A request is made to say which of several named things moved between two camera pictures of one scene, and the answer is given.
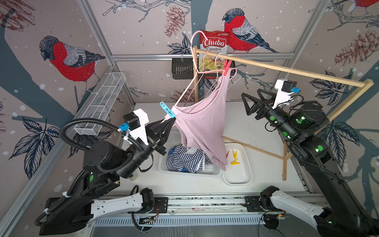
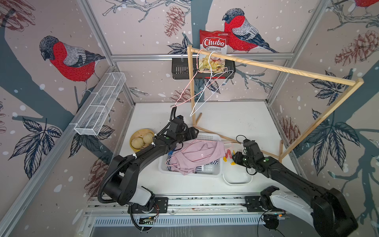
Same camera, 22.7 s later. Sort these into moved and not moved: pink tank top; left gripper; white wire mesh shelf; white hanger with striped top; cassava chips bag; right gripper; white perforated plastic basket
Moved: left gripper; pink tank top; white hanger with striped top; right gripper
Not moved: white perforated plastic basket; cassava chips bag; white wire mesh shelf
